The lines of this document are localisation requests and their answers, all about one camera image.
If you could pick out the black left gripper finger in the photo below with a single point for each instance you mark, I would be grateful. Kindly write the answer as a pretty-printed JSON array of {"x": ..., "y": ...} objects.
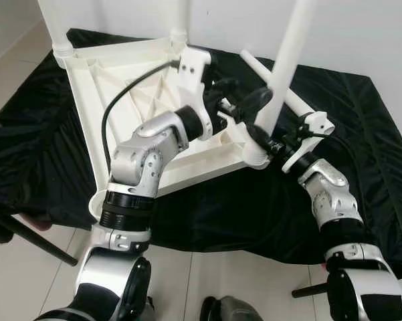
[{"x": 255, "y": 103}]

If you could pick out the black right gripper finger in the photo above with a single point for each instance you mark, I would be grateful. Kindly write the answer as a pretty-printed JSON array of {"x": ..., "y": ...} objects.
[{"x": 256, "y": 137}]

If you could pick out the white plastic children table top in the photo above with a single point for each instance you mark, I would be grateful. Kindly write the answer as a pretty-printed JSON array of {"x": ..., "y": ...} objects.
[{"x": 120, "y": 100}]

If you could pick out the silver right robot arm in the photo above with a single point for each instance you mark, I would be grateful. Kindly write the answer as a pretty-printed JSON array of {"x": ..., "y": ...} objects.
[{"x": 328, "y": 194}]

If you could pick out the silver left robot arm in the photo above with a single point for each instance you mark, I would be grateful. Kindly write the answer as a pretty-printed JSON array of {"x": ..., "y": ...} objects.
[{"x": 140, "y": 160}]

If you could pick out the black cloth table cover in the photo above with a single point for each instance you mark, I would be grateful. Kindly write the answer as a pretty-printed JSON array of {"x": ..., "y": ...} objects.
[{"x": 221, "y": 214}]

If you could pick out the black metal table leg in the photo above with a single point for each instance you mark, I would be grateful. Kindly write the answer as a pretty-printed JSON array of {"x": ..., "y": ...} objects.
[
  {"x": 37, "y": 241},
  {"x": 309, "y": 289}
]

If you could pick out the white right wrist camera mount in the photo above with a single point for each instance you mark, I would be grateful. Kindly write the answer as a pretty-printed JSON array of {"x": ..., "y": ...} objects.
[{"x": 314, "y": 124}]

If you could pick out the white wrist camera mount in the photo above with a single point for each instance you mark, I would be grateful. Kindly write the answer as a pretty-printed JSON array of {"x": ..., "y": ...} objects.
[
  {"x": 314, "y": 124},
  {"x": 194, "y": 70}
]

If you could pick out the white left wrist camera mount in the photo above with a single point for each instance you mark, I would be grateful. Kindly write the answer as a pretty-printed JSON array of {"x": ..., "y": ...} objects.
[{"x": 194, "y": 70}]

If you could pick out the pink table frame corner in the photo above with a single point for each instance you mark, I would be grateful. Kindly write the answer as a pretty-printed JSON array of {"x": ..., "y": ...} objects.
[{"x": 37, "y": 222}]

